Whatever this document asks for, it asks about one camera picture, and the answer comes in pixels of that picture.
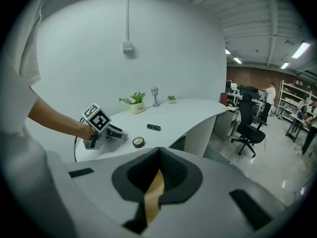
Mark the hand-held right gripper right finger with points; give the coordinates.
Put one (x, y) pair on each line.
(218, 190)

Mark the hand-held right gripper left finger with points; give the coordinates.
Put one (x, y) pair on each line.
(99, 195)

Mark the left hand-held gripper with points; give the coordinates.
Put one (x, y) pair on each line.
(97, 118)

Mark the round compact case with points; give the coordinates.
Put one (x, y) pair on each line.
(138, 141)

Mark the black rectangular stick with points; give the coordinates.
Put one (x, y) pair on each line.
(154, 127)

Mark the large wooden drawer white front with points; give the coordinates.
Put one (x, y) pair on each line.
(154, 197)

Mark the white curved desk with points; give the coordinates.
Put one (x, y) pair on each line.
(178, 115)

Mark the person's left forearm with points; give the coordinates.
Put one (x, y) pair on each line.
(57, 118)

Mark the person's left hand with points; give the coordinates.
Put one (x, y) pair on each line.
(87, 133)

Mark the green plant in cream pot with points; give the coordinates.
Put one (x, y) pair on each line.
(137, 106)

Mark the small grey lantern lamp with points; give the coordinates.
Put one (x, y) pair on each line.
(155, 97)

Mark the tiny potted plant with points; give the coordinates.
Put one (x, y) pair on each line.
(171, 99)

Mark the grey filing cabinet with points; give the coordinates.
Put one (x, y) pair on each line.
(225, 123)

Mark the black office chair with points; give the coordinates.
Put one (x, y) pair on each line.
(250, 130)

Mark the person's white sweatshirt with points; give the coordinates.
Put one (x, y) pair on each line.
(22, 157)

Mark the brown board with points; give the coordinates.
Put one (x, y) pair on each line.
(223, 98)

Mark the white storage shelf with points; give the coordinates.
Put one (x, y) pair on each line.
(292, 100)

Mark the fluorescent ceiling light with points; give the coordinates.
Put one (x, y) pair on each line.
(284, 65)
(300, 49)
(237, 60)
(227, 51)

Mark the white wall junction box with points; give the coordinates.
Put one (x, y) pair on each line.
(127, 46)

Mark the black frame table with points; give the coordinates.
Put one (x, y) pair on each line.
(296, 128)

